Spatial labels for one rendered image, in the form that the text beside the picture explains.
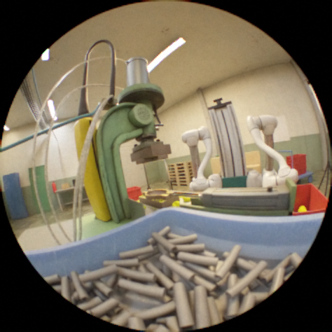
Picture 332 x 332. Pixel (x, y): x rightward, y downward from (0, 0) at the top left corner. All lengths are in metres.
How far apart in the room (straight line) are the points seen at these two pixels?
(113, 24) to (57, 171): 5.59
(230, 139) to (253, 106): 3.54
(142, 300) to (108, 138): 0.41
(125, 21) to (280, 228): 3.29
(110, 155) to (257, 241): 0.43
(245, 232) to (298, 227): 0.10
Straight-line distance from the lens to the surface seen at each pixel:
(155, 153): 0.38
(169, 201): 0.42
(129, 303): 0.21
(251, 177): 1.31
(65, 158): 5.91
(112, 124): 0.41
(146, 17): 3.17
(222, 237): 0.24
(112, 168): 0.38
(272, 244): 0.23
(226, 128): 1.53
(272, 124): 1.16
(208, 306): 0.16
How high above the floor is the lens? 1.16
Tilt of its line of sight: 2 degrees down
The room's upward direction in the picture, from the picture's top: 10 degrees counter-clockwise
